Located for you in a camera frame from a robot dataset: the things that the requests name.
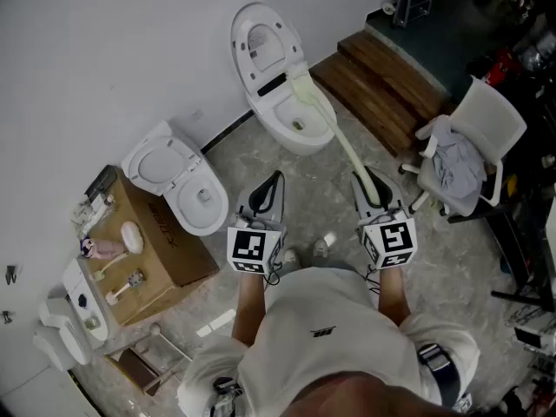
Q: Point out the clear plastic bag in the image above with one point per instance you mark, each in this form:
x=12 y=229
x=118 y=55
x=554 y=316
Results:
x=91 y=215

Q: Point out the person's shoe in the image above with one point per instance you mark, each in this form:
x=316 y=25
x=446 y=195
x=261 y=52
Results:
x=320 y=248
x=291 y=259

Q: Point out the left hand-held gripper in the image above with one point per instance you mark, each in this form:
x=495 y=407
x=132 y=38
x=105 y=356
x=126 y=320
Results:
x=254 y=246

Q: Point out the person's left forearm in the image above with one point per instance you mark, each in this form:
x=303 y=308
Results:
x=247 y=306

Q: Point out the pink bottle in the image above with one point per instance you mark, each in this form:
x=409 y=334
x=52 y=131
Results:
x=106 y=249

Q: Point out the person's left shoe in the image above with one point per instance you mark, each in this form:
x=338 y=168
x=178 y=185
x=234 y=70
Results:
x=291 y=259

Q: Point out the grey clothing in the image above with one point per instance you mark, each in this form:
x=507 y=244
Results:
x=458 y=163

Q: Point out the white toilet with control panel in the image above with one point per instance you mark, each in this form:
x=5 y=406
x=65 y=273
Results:
x=65 y=346

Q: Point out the brown cardboard box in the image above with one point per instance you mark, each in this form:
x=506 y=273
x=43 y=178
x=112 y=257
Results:
x=174 y=250

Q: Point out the compact white toilet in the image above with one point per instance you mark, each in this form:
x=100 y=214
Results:
x=156 y=165

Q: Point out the person's white shirt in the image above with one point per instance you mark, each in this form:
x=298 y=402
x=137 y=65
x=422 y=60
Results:
x=330 y=319

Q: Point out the white smart toilet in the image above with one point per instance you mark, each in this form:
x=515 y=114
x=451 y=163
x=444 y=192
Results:
x=260 y=50

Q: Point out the small pale green brush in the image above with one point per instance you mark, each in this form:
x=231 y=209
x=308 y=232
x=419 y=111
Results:
x=99 y=274

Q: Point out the person's right shoe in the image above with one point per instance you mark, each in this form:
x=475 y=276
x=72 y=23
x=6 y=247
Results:
x=320 y=248

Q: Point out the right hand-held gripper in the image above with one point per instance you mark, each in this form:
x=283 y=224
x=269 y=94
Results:
x=391 y=237

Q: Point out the black flat box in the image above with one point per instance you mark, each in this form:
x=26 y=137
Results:
x=101 y=180

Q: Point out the wooden stool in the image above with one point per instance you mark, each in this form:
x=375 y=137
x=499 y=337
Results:
x=139 y=369

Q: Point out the dark wooden steps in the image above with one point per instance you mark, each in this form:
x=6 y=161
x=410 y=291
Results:
x=378 y=81

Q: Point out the pale green toilet brush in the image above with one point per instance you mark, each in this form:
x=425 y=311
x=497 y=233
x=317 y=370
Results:
x=304 y=86

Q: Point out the black metal table frame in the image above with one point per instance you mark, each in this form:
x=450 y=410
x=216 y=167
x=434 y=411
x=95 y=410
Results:
x=512 y=241

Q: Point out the person's right forearm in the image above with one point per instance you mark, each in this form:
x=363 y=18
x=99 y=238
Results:
x=393 y=293

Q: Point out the metal rolling rack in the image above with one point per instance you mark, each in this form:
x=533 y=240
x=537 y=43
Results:
x=412 y=7

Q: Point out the person's blue jeans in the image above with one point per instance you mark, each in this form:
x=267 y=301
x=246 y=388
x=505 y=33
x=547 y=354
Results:
x=321 y=264

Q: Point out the white office chair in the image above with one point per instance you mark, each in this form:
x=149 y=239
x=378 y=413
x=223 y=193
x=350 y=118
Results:
x=491 y=120

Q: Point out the small black wall fitting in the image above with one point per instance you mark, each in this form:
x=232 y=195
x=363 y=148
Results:
x=7 y=317
x=11 y=275

